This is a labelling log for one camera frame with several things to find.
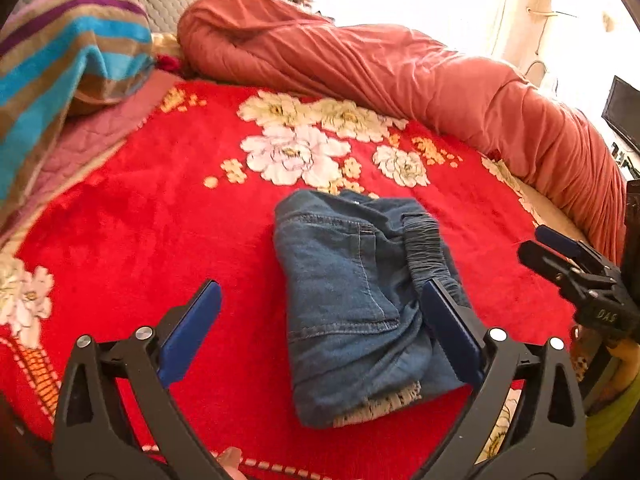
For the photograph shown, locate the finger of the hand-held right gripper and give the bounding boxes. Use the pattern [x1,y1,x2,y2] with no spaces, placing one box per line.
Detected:
[535,225,603,273]
[518,241,577,293]

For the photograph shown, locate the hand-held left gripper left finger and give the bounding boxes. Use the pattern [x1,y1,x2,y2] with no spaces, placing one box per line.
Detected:
[51,280,246,480]

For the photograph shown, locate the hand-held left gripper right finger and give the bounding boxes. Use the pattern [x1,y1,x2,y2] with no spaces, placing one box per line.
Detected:
[412,279,588,480]

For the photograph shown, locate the blue denim pants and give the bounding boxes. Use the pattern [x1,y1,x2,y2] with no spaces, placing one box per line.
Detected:
[272,189,473,428]

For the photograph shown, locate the person's right forearm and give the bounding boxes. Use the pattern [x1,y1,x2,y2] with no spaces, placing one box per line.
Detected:
[582,385,640,468]

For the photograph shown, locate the person's right hand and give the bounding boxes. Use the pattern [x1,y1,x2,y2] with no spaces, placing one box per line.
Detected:
[607,339,640,396]

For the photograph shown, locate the person's left hand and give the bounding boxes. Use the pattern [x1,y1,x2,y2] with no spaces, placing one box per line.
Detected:
[219,447,247,480]

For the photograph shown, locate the cream bed sheet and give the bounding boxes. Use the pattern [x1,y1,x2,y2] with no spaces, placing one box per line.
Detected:
[517,180,586,236]

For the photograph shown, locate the red floral blanket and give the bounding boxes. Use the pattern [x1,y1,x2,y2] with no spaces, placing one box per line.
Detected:
[0,80,591,480]

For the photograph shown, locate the black flat screen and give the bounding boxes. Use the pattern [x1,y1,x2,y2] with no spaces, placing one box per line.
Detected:
[601,75,640,156]

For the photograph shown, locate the pink quilted cloth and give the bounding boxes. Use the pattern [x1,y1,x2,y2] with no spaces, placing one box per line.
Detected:
[0,70,181,251]

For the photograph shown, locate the salmon pink quilt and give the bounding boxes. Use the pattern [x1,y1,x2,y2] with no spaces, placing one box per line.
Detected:
[177,0,628,266]

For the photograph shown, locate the cream and maroon cloth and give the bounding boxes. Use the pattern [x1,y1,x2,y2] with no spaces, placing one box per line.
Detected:
[151,31,185,77]

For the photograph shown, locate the striped towel blanket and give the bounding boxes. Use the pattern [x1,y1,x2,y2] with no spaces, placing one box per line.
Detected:
[0,0,156,211]

